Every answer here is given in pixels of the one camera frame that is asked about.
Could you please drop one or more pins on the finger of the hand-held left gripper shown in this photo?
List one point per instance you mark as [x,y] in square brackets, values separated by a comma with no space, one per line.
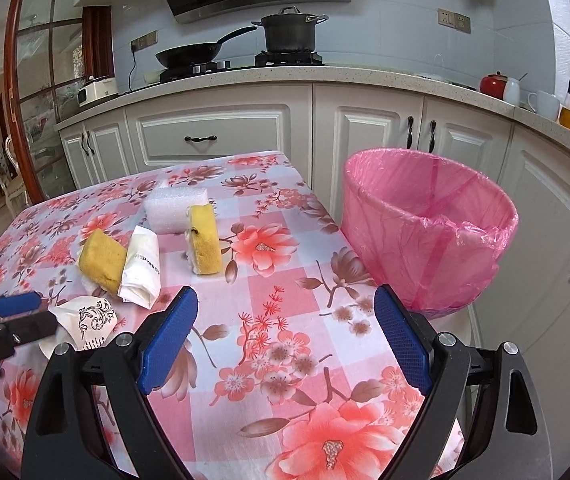
[30,329]
[15,304]

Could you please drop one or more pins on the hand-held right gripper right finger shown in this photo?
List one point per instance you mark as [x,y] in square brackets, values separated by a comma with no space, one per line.
[402,340]

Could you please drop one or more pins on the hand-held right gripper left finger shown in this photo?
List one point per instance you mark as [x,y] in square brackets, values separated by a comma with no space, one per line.
[167,340]

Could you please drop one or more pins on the white ornament-print paper napkin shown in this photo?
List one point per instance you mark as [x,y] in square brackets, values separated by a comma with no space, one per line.
[90,322]

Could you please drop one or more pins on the pink lined trash bin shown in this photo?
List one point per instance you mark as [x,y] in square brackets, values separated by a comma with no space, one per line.
[405,240]

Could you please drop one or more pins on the white paper packet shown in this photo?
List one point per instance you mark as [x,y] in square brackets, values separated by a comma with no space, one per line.
[137,270]

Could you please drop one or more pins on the yellow sponge with white backing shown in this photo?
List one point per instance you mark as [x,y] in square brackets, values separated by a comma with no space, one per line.
[205,240]

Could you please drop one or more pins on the white ornate chair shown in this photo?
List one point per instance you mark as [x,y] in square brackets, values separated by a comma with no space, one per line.
[15,180]

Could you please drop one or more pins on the pink floral tablecloth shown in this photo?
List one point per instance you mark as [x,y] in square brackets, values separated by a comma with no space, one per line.
[290,285]

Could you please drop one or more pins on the white ribbed foam block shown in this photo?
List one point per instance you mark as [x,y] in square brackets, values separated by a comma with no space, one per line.
[170,210]

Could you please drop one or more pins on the narrow white cabinet door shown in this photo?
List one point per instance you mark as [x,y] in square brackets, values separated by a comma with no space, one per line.
[72,160]

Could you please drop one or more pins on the cream rice cooker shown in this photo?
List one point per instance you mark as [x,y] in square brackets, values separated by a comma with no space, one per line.
[97,91]

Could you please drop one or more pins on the white cabinet drawer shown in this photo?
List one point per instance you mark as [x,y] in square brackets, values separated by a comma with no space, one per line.
[245,120]

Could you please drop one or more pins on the wooden glass sliding door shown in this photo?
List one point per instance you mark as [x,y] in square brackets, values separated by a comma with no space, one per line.
[12,60]

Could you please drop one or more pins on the speckled stone countertop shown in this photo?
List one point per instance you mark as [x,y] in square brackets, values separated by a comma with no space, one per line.
[365,77]

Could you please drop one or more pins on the red round pot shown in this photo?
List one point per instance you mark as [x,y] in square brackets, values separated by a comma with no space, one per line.
[492,86]

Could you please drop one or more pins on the small white jar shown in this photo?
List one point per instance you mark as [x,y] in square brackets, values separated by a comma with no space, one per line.
[511,92]

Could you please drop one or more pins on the white mug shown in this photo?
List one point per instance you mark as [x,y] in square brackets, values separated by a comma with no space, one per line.
[545,102]

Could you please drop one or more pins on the black gas stove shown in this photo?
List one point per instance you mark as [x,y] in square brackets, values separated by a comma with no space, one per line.
[245,68]

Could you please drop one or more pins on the black wok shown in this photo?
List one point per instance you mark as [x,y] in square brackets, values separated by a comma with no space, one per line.
[185,55]

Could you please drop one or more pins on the dark cooking pot with lid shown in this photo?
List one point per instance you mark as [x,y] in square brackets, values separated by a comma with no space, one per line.
[290,35]

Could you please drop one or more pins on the beige wall outlet with plug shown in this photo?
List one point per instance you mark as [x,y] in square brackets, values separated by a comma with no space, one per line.
[144,40]

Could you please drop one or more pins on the beige double wall outlet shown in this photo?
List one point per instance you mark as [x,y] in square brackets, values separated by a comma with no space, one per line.
[454,19]

